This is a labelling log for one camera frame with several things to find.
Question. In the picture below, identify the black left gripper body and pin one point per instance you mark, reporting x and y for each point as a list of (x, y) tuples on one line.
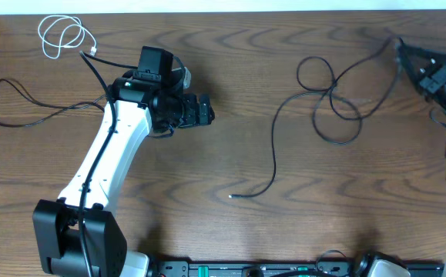
[(182, 111)]

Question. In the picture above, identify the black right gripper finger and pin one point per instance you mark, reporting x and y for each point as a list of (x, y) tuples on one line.
[(429, 57), (406, 54)]

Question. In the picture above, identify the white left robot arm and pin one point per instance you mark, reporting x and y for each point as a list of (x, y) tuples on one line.
[(77, 234)]

